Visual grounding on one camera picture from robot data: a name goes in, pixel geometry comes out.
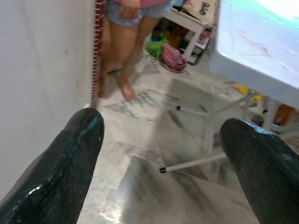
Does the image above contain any orange object under table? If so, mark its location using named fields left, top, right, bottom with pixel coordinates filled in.
left=274, top=104, right=295, bottom=125

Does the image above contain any cardboard box with blue print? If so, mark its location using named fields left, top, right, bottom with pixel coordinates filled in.
left=181, top=0, right=220, bottom=24

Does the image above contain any white wooden shelf stand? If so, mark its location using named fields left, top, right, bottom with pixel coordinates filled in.
left=163, top=0, right=221, bottom=66

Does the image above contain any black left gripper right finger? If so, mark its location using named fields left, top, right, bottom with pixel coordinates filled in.
left=220, top=118, right=299, bottom=224

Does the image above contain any green plastic bag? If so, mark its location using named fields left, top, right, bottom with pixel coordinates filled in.
left=145, top=32, right=169, bottom=59

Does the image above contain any person's hand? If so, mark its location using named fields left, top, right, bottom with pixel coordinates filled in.
left=120, top=2, right=142, bottom=21

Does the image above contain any person in denim shorts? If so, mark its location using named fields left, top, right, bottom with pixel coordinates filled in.
left=98, top=0, right=175, bottom=101

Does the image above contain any white plastic folding table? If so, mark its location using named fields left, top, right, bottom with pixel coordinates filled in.
left=159, top=0, right=299, bottom=175

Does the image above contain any pink fabric bag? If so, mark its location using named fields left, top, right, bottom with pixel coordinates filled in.
left=158, top=43, right=188, bottom=73

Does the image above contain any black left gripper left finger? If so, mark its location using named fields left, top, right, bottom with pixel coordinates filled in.
left=0, top=107, right=105, bottom=224

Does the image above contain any red strip with white hooks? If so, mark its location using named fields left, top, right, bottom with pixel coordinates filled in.
left=89, top=0, right=104, bottom=108

